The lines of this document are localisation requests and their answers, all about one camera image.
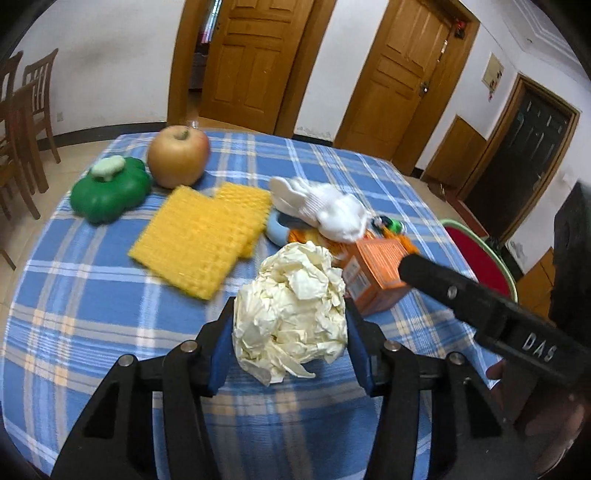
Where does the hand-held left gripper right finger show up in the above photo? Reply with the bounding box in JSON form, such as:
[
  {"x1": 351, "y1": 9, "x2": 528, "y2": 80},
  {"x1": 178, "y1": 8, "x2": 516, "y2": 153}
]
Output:
[{"x1": 344, "y1": 298, "x2": 539, "y2": 480}]

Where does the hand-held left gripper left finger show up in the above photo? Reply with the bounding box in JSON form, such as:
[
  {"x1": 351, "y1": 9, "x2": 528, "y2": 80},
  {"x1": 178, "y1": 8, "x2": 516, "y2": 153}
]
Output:
[{"x1": 51, "y1": 298, "x2": 238, "y2": 480}]

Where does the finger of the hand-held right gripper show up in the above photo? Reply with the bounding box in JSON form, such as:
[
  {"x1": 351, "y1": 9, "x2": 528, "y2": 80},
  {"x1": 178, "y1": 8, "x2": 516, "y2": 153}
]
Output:
[{"x1": 398, "y1": 255, "x2": 515, "y2": 341}]

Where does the red basin with green rim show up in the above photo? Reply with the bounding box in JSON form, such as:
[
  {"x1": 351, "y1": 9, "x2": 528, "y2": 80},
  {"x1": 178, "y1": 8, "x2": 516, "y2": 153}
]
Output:
[{"x1": 438, "y1": 219, "x2": 519, "y2": 303}]

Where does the cream paper ball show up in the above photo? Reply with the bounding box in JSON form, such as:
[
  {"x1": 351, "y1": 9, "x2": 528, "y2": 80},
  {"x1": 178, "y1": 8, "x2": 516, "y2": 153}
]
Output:
[{"x1": 231, "y1": 241, "x2": 348, "y2": 387}]

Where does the yellow foam fruit net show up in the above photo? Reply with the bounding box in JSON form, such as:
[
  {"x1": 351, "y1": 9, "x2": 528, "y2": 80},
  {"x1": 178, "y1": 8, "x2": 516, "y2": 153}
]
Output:
[
  {"x1": 128, "y1": 185, "x2": 245, "y2": 302},
  {"x1": 215, "y1": 181, "x2": 273, "y2": 258}
]

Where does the orange mesh bag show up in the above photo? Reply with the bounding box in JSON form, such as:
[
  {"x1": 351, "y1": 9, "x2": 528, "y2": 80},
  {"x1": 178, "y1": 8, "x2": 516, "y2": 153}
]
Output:
[{"x1": 288, "y1": 227, "x2": 416, "y2": 254}]

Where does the person's right hand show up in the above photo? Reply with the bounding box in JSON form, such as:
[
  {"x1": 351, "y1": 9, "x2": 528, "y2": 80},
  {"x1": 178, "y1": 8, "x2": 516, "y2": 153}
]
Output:
[{"x1": 486, "y1": 360, "x2": 589, "y2": 478}]

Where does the orange cardboard box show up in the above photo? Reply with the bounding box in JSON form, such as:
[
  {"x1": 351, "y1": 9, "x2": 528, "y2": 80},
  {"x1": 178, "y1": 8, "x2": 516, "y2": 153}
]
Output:
[{"x1": 339, "y1": 237, "x2": 421, "y2": 317}]

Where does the small green can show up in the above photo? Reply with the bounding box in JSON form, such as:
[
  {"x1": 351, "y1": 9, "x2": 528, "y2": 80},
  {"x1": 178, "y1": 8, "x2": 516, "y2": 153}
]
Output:
[{"x1": 376, "y1": 216, "x2": 409, "y2": 236}]

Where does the blue plaid tablecloth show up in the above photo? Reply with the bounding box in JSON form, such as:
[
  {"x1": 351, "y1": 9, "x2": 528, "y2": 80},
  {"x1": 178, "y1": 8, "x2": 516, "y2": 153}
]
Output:
[{"x1": 0, "y1": 130, "x2": 518, "y2": 480}]

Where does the black door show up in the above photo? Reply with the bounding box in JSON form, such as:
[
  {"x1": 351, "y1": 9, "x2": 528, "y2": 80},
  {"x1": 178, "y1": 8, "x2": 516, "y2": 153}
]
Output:
[{"x1": 464, "y1": 85, "x2": 571, "y2": 241}]

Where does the green plastic toy pepper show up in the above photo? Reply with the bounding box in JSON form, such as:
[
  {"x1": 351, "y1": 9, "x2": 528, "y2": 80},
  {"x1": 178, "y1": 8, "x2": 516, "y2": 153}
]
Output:
[{"x1": 70, "y1": 156, "x2": 153, "y2": 225}]

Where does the yellow-red apple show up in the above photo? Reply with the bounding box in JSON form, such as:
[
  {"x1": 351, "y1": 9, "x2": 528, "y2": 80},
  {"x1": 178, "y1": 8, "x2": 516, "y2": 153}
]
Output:
[{"x1": 148, "y1": 126, "x2": 211, "y2": 189}]

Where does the closed wooden door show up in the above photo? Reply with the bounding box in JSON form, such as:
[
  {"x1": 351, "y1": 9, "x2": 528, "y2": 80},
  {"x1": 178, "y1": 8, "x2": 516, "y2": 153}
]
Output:
[{"x1": 335, "y1": 0, "x2": 455, "y2": 160}]

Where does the open wooden door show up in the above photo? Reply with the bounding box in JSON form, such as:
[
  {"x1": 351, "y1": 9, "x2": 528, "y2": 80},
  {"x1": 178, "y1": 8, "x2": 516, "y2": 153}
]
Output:
[{"x1": 199, "y1": 0, "x2": 315, "y2": 134}]

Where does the wooden chair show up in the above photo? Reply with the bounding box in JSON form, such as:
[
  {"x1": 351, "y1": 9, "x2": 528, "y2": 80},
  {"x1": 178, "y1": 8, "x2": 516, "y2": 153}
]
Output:
[
  {"x1": 0, "y1": 80, "x2": 49, "y2": 220},
  {"x1": 22, "y1": 48, "x2": 62, "y2": 164},
  {"x1": 0, "y1": 51, "x2": 24, "y2": 107}
]

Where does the light blue ring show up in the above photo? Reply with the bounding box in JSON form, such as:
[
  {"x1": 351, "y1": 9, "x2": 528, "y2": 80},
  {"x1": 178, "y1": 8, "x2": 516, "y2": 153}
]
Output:
[{"x1": 264, "y1": 210, "x2": 296, "y2": 243}]

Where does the wooden wall panel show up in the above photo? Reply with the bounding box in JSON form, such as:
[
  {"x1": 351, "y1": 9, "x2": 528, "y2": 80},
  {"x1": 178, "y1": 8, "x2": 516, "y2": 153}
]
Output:
[{"x1": 422, "y1": 115, "x2": 488, "y2": 188}]

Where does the wooden door frame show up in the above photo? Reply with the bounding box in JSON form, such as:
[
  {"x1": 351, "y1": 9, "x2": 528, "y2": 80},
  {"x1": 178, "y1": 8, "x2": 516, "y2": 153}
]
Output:
[
  {"x1": 333, "y1": 0, "x2": 478, "y2": 174},
  {"x1": 167, "y1": 0, "x2": 338, "y2": 138}
]

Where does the beige electrical wall box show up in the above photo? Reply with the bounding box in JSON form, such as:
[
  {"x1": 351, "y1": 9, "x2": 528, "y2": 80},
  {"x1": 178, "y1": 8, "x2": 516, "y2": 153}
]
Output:
[{"x1": 481, "y1": 52, "x2": 505, "y2": 90}]

